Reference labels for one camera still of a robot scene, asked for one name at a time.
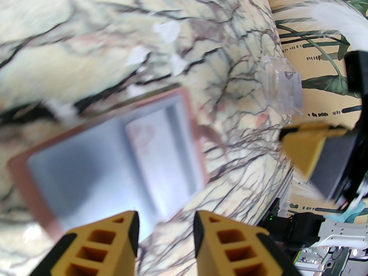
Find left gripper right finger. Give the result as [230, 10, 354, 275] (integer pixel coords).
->
[194, 210, 303, 276]

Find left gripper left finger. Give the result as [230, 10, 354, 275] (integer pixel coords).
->
[30, 210, 140, 276]

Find pink leather card holder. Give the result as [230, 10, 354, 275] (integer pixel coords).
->
[7, 86, 209, 242]

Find white credit card red print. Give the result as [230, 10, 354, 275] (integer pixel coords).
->
[125, 108, 186, 185]

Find grey credit card with logo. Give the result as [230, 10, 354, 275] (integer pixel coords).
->
[277, 70, 303, 110]

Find small circuit board yellow connector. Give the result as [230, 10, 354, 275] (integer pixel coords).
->
[293, 248, 324, 268]

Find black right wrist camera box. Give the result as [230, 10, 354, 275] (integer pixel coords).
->
[344, 50, 368, 93]

